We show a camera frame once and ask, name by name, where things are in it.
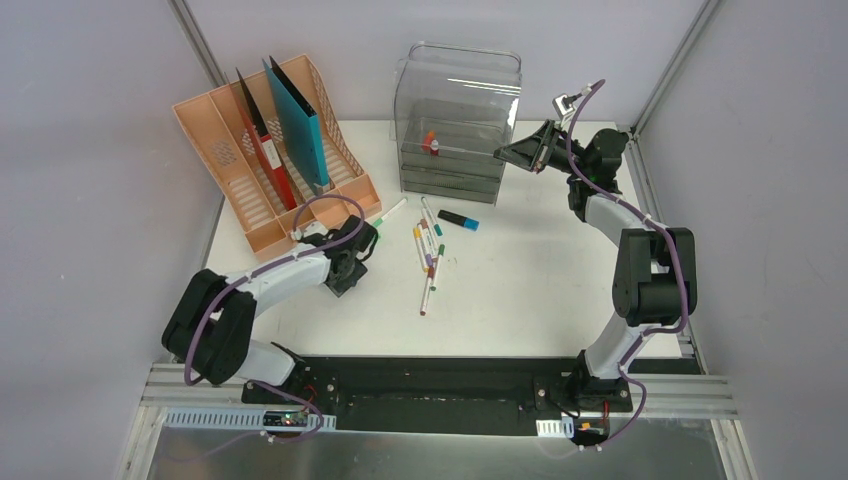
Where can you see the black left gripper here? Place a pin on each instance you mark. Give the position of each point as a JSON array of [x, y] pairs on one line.
[[344, 279]]

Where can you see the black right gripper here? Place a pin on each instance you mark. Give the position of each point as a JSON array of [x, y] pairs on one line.
[[534, 152]]

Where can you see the smoked clear drawer box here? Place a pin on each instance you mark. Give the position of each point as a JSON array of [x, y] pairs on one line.
[[470, 97]]

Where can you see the red orange small bottle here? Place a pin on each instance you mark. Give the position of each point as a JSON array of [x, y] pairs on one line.
[[429, 138]]

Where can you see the teal folder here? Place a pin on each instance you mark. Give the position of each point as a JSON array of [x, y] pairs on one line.
[[301, 128]]

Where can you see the red folder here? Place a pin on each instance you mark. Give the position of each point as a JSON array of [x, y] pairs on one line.
[[264, 146]]

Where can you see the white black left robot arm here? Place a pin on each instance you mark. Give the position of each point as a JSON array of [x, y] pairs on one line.
[[211, 327]]

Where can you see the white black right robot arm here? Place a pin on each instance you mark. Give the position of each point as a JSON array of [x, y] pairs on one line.
[[654, 282]]

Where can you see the white marker green caps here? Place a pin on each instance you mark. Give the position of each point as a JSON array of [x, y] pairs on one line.
[[390, 212]]

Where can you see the white marker yellow caps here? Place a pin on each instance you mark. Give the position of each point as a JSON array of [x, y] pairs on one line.
[[420, 248]]

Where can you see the white marker brown cap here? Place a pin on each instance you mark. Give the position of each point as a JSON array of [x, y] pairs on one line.
[[426, 291]]

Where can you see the white marker purple cap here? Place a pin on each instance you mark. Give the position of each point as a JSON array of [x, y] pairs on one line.
[[429, 249]]

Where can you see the black highlighter blue cap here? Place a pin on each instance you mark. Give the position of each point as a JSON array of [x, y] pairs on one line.
[[459, 220]]

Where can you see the white marker green cap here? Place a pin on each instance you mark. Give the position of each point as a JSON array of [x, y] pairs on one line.
[[437, 262]]

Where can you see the peach plastic file organizer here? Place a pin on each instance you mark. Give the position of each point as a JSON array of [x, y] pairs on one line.
[[237, 134]]

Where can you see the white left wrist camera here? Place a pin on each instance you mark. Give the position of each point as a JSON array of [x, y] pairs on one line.
[[299, 234]]

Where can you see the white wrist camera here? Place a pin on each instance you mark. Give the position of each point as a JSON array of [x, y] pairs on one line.
[[299, 234], [566, 106]]

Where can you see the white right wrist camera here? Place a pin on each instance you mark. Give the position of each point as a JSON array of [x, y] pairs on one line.
[[566, 106]]

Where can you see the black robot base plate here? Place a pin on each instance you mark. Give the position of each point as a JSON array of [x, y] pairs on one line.
[[466, 396]]

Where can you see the aluminium frame rail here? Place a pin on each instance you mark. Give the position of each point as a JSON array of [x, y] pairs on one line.
[[221, 407]]

